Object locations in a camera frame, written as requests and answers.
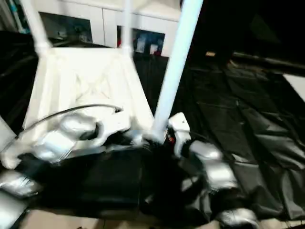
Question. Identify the white plastic table leg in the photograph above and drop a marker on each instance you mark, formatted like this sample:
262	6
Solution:
177	59
127	28
6	131
35	26

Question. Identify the white plastic table top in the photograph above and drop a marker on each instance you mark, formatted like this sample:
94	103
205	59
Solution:
71	71

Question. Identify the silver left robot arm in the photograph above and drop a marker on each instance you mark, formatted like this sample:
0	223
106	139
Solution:
57	145

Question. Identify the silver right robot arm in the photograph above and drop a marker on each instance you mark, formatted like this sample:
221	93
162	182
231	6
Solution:
219	171

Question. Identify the black mat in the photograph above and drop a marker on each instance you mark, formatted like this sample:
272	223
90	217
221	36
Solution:
238	119

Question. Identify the small yellow label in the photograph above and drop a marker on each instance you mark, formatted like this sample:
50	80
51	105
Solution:
210	54

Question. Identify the white cabinet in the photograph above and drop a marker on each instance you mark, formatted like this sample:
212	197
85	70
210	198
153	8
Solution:
109	23

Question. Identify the white flat board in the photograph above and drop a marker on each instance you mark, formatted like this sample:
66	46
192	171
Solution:
296	83

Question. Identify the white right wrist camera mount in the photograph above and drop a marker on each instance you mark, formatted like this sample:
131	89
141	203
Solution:
178	124

